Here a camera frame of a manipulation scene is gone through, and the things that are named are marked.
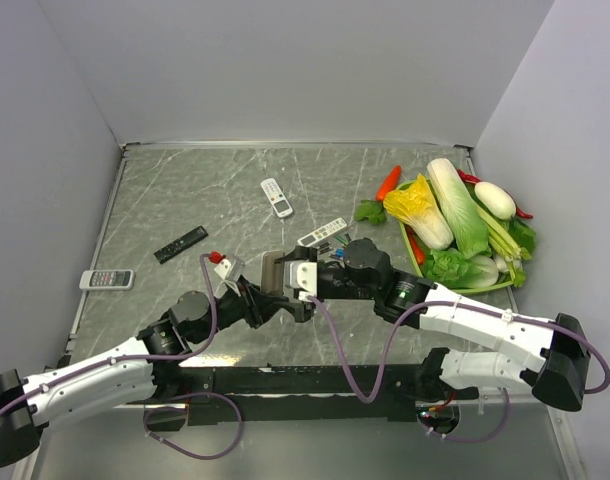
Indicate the green napa cabbage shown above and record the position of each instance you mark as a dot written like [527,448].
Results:
[458,208]

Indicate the orange carrot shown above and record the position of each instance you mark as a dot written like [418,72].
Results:
[389,184]

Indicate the green leaf by carrot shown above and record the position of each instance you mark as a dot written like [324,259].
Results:
[371,211]

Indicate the red pepper in tray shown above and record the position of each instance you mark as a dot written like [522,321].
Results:
[418,252]

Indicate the white eggplant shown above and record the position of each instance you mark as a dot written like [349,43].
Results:
[496,200]

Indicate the green plastic tray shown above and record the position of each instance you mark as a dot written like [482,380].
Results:
[504,281]

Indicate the celery stalks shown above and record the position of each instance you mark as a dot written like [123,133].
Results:
[501,240]

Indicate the white grey remote left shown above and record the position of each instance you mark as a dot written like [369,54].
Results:
[106,280]

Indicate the white remote middle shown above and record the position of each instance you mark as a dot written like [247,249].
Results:
[323,233]

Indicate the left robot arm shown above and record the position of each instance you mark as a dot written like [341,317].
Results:
[143,367]

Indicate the black remote control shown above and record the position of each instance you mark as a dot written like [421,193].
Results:
[181,244]

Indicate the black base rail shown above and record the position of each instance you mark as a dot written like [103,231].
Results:
[291,393]

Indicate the bok choy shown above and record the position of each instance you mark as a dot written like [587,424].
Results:
[485,271]

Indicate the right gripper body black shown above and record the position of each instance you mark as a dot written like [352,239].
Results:
[338,286]

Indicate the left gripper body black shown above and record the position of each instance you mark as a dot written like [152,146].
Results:
[232,307]

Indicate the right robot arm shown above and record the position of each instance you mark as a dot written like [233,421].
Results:
[548,358]

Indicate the yellow napa cabbage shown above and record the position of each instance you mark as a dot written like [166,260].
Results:
[416,207]

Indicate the white remote far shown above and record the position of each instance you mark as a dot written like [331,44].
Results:
[274,194]

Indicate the green lettuce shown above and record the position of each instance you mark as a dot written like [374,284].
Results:
[450,268]

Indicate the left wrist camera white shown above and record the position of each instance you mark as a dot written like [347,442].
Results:
[229,269]

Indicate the white remote with blue button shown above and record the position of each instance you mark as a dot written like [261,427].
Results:
[272,273]

